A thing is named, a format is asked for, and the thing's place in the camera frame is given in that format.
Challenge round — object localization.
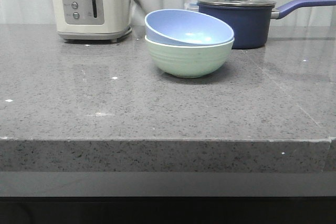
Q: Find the blue bowl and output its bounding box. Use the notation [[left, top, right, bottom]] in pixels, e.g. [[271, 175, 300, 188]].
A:
[[144, 9, 234, 46]]

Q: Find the cream toaster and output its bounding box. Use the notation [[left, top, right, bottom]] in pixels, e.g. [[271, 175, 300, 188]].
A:
[[52, 0, 132, 42]]

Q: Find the clear plastic container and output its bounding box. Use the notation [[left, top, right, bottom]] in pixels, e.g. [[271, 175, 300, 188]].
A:
[[184, 0, 199, 12]]

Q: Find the dark blue saucepan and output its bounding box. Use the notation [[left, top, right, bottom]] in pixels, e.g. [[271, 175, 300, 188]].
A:
[[198, 0, 335, 49]]

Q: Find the green bowl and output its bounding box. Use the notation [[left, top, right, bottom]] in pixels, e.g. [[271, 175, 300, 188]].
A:
[[145, 37, 234, 78]]

